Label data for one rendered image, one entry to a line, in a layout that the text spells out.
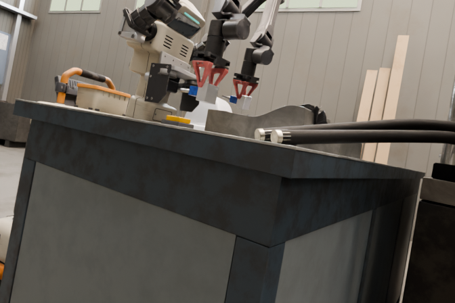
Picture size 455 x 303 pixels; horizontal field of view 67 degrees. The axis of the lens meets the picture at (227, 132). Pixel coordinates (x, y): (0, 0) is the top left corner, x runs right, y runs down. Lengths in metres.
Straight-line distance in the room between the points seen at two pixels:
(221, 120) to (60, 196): 0.65
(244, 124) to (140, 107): 0.50
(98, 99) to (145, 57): 0.30
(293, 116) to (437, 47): 3.78
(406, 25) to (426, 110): 1.07
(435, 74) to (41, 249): 4.39
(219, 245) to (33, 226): 0.48
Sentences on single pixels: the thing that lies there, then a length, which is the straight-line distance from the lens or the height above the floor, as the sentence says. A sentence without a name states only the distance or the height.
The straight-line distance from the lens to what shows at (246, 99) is 1.39.
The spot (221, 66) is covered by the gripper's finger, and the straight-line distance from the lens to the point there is 1.03.
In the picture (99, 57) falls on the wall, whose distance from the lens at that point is 6.93.
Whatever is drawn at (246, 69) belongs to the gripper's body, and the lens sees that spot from 1.39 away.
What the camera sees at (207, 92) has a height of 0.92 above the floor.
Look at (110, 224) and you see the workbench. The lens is 0.64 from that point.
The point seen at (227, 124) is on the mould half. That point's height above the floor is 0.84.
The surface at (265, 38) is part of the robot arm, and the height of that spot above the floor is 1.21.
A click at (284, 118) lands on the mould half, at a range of 1.11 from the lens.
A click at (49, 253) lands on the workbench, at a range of 0.80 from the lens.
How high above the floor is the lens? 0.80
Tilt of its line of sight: 1 degrees up
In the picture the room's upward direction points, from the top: 10 degrees clockwise
